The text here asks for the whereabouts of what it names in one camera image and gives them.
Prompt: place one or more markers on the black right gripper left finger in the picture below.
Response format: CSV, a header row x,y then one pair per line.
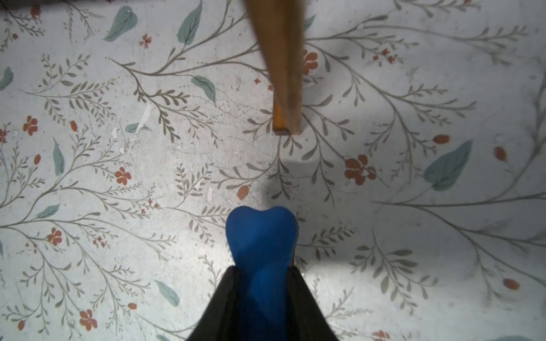
x,y
220,319

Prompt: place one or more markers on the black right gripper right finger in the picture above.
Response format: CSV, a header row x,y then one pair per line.
x,y
305,321

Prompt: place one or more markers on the wooden two-tier shelf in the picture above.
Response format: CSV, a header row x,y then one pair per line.
x,y
279,29

